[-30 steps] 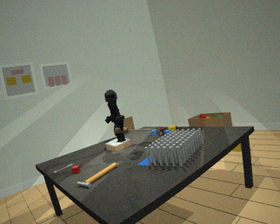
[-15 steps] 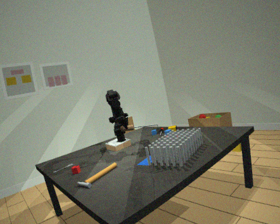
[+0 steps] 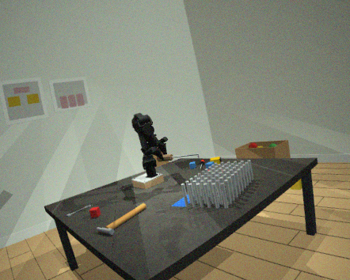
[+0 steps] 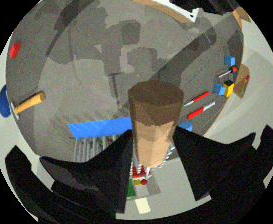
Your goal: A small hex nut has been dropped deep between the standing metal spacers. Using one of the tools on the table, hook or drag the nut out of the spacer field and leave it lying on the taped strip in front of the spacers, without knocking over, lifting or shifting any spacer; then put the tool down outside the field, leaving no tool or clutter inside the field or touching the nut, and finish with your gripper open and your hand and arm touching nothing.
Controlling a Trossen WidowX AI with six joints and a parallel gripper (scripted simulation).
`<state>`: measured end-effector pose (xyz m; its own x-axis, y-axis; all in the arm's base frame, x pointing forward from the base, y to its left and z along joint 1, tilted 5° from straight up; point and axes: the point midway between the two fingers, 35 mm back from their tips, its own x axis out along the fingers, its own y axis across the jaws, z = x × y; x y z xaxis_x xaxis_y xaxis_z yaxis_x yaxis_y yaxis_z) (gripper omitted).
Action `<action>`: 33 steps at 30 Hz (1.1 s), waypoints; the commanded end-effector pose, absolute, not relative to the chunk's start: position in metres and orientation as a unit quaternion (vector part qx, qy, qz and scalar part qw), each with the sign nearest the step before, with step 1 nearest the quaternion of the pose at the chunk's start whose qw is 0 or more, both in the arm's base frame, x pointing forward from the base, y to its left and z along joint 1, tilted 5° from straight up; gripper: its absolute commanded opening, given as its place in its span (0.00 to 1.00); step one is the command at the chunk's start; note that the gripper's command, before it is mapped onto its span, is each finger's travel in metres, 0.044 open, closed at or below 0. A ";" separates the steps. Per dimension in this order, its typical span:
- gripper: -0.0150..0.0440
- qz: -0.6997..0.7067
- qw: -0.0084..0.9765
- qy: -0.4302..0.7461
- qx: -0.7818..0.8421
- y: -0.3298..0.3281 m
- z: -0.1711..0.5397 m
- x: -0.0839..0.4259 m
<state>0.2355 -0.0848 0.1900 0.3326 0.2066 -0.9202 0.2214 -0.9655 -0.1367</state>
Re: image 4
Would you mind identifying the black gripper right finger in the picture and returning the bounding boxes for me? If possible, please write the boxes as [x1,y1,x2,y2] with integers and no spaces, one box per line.
[172,125,256,201]

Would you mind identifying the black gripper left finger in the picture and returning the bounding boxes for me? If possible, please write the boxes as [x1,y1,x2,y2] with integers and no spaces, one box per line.
[39,129,133,214]

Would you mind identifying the blue flat strip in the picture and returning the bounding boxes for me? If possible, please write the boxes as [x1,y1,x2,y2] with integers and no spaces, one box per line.
[68,117,132,139]

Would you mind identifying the red-handled screwdriver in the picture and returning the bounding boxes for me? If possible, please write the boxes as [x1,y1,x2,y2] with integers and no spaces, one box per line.
[221,65,238,76]

